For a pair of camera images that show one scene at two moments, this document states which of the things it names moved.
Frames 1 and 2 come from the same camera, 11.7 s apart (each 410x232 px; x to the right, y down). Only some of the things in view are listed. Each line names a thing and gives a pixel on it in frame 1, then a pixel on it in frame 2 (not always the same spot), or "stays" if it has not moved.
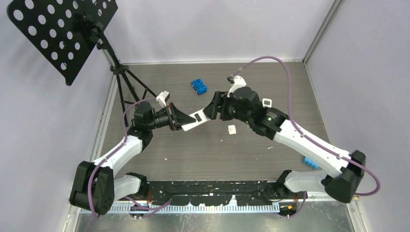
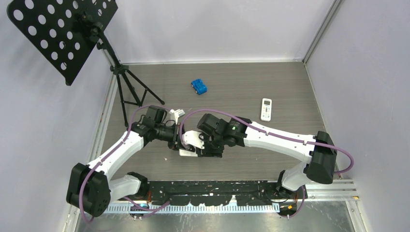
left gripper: x=176 y=119 → x=172 y=144
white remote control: x=200 y=117 → x=187 y=153
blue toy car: x=199 y=87 stays
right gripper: x=211 y=110 → x=207 y=152
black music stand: x=65 y=32 stays
